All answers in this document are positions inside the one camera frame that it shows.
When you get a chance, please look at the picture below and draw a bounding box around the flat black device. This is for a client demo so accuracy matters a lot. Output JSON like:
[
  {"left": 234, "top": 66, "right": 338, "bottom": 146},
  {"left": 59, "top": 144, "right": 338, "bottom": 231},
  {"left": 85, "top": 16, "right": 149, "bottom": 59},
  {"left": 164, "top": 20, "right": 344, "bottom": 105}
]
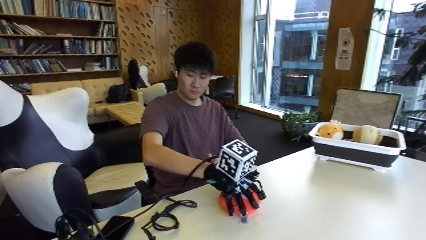
[{"left": 99, "top": 215, "right": 136, "bottom": 240}]

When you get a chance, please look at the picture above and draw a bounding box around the tree outside window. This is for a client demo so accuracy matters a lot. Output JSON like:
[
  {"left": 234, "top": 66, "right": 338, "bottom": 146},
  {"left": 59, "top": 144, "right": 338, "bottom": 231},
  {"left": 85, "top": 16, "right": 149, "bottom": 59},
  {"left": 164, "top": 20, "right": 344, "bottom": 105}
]
[{"left": 372, "top": 0, "right": 426, "bottom": 88}]

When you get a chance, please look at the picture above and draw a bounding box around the green potted plant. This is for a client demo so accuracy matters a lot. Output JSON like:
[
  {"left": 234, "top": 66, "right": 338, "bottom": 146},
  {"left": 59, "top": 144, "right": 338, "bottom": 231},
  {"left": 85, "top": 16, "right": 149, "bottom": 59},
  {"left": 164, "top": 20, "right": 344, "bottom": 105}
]
[{"left": 280, "top": 109, "right": 322, "bottom": 143}]

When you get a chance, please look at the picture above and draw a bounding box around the white cube with black markers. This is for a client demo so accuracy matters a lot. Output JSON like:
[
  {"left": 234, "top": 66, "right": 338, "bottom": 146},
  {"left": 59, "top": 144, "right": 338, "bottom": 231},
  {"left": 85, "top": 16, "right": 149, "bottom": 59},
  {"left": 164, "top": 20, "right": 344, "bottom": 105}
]
[{"left": 216, "top": 138, "right": 260, "bottom": 183}]

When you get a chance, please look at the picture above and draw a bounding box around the white wall poster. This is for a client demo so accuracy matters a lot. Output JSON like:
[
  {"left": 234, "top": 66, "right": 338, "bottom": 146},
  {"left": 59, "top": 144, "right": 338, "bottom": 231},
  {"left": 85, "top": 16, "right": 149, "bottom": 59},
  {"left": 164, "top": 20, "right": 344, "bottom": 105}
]
[{"left": 334, "top": 27, "right": 356, "bottom": 72}]

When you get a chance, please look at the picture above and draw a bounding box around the yellow tufted sofa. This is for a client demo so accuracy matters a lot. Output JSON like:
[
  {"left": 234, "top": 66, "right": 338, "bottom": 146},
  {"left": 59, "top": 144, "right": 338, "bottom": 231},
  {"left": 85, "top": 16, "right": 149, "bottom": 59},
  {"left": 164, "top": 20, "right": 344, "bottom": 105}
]
[{"left": 29, "top": 76, "right": 147, "bottom": 125}]

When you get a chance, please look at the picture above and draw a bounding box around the black glove cable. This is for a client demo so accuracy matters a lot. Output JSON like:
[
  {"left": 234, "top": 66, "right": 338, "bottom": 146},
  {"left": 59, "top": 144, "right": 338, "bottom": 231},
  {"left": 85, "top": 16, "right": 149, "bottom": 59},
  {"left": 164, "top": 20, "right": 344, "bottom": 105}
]
[{"left": 163, "top": 155, "right": 220, "bottom": 201}]

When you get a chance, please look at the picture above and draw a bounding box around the coiled black cable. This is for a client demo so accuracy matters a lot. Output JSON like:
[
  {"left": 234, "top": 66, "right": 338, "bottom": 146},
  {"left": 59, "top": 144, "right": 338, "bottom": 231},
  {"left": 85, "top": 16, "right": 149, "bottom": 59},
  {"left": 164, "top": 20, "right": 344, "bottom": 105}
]
[{"left": 140, "top": 195, "right": 200, "bottom": 240}]

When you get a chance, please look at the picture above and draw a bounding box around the white and black lounge chair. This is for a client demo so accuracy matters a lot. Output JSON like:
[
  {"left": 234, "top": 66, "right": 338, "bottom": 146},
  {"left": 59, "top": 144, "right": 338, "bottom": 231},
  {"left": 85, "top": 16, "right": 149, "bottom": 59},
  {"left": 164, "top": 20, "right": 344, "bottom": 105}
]
[{"left": 127, "top": 58, "right": 153, "bottom": 91}]

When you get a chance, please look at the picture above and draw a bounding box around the yellow tufted ottoman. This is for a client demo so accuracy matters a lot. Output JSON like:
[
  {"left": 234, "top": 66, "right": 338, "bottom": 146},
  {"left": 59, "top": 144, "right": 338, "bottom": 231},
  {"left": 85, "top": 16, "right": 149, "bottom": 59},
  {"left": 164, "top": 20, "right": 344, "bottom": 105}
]
[{"left": 104, "top": 101, "right": 148, "bottom": 127}]

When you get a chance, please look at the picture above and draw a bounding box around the orange ball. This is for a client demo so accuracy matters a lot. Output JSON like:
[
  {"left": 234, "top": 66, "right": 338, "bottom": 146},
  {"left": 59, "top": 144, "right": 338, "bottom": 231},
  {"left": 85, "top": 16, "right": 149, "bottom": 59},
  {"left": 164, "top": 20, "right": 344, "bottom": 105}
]
[{"left": 218, "top": 191, "right": 262, "bottom": 217}]

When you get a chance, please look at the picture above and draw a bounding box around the wooden bookshelf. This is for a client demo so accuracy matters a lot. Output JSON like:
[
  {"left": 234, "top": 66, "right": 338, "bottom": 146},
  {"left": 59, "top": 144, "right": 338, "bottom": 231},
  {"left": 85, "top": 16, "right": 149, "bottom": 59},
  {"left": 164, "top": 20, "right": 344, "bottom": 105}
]
[{"left": 0, "top": 0, "right": 123, "bottom": 95}]

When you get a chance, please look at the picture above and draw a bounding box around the white and black bin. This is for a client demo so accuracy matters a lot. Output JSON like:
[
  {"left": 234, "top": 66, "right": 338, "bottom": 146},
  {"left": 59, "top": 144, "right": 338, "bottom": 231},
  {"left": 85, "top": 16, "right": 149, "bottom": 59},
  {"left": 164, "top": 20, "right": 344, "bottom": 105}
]
[{"left": 308, "top": 121, "right": 409, "bottom": 173}]

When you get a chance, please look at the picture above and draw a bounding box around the grey framed board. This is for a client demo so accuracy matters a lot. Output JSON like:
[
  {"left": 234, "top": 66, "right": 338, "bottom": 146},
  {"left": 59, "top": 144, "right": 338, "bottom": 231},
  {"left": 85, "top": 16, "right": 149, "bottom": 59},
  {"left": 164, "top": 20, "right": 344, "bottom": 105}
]
[{"left": 330, "top": 87, "right": 405, "bottom": 131}]

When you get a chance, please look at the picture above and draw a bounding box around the black cable bundle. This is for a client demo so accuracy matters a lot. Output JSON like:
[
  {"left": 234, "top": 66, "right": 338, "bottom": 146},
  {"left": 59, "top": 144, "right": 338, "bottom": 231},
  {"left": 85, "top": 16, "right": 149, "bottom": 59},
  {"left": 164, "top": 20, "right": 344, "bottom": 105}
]
[{"left": 53, "top": 207, "right": 107, "bottom": 240}]

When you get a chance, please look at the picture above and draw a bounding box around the black backpack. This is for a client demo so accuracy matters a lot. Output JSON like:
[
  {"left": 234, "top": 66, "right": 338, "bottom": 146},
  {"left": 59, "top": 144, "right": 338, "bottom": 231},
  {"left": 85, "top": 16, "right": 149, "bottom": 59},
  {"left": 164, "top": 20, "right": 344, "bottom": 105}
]
[{"left": 105, "top": 83, "right": 133, "bottom": 104}]

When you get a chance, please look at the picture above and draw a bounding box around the cream plush toy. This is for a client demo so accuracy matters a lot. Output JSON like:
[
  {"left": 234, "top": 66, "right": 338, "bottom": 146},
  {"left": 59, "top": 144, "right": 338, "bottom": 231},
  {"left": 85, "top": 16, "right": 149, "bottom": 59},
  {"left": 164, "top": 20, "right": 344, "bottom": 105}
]
[{"left": 352, "top": 124, "right": 385, "bottom": 146}]

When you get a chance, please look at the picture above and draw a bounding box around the white and black armchair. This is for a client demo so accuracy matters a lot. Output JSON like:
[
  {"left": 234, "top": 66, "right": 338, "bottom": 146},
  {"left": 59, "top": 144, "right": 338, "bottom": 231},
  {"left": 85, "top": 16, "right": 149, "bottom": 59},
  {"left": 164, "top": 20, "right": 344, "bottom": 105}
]
[{"left": 0, "top": 161, "right": 149, "bottom": 235}]

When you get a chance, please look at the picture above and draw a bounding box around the the person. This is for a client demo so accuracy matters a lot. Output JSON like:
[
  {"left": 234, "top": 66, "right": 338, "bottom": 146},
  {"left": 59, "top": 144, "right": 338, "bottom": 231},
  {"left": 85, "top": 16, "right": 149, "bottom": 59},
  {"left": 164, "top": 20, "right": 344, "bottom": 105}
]
[{"left": 139, "top": 41, "right": 250, "bottom": 198}]

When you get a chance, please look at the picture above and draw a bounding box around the orange plush toy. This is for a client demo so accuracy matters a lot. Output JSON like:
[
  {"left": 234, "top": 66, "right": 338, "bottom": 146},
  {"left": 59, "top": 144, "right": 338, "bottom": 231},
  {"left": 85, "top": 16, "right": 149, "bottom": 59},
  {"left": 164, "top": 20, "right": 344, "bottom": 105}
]
[{"left": 317, "top": 119, "right": 346, "bottom": 141}]

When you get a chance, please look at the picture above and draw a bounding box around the white and black highback chair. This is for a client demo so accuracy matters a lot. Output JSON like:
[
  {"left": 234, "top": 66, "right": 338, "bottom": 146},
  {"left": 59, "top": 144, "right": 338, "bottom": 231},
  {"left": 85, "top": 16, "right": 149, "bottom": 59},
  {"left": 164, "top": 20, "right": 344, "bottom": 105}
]
[{"left": 0, "top": 79, "right": 104, "bottom": 174}]

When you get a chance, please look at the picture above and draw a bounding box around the row of books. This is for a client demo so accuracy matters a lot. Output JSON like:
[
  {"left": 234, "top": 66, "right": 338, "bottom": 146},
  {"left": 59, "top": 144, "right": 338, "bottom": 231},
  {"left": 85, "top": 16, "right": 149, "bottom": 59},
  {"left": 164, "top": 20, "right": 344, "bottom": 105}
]
[
  {"left": 0, "top": 37, "right": 120, "bottom": 56},
  {"left": 0, "top": 18, "right": 119, "bottom": 38},
  {"left": 0, "top": 0, "right": 119, "bottom": 21},
  {"left": 0, "top": 56, "right": 121, "bottom": 76}
]

